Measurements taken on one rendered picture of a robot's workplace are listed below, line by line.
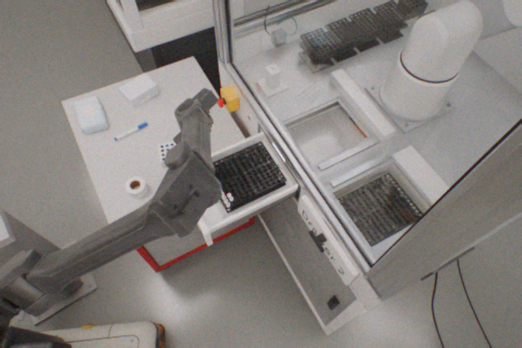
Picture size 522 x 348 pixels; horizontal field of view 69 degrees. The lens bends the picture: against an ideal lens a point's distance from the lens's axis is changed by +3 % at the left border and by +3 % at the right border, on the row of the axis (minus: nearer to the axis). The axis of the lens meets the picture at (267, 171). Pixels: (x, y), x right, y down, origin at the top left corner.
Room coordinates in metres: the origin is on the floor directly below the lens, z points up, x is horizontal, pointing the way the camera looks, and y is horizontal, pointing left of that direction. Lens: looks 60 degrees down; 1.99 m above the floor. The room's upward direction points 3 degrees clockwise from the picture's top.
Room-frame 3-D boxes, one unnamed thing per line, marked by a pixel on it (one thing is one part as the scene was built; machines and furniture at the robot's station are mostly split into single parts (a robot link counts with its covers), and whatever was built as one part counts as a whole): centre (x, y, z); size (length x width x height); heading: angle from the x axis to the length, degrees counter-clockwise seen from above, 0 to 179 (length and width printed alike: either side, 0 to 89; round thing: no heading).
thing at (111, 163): (0.86, 0.45, 0.38); 0.62 x 0.58 x 0.76; 32
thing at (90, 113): (0.89, 0.71, 0.78); 0.15 x 0.10 x 0.04; 28
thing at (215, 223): (0.61, 0.07, 0.86); 0.40 x 0.26 x 0.06; 122
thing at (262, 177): (0.61, 0.07, 0.87); 0.22 x 0.18 x 0.06; 122
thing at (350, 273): (0.40, -0.19, 0.87); 0.29 x 0.02 x 0.11; 32
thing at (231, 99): (0.94, 0.16, 0.88); 0.07 x 0.05 x 0.07; 32
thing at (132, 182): (0.59, 0.46, 0.78); 0.07 x 0.07 x 0.04
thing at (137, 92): (1.03, 0.55, 0.79); 0.13 x 0.09 x 0.05; 136
